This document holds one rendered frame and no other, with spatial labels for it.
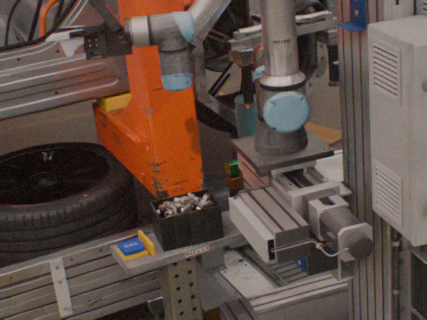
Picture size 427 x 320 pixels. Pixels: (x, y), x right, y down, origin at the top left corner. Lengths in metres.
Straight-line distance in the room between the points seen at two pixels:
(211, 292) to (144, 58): 0.89
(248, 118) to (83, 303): 0.86
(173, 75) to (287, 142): 0.39
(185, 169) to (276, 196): 0.59
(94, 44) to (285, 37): 0.46
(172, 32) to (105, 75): 1.10
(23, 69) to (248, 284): 1.12
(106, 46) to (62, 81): 1.03
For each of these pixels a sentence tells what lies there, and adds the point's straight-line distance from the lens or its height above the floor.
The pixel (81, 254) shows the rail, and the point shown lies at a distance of 2.84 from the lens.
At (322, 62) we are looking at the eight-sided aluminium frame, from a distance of 3.21.
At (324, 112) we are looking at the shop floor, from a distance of 4.87.
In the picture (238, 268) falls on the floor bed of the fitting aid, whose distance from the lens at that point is 3.22.
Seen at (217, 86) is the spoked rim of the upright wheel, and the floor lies 0.74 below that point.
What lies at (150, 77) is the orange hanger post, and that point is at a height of 0.95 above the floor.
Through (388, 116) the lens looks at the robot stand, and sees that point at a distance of 1.90.
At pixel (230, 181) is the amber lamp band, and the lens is 2.66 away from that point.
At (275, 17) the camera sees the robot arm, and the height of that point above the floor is 1.23.
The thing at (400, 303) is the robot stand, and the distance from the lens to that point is 2.27.
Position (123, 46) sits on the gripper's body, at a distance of 2.08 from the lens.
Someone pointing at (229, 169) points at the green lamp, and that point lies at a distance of 2.65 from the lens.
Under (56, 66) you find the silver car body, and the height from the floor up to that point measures 0.90.
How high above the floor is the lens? 1.73
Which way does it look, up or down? 23 degrees down
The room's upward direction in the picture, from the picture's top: 6 degrees counter-clockwise
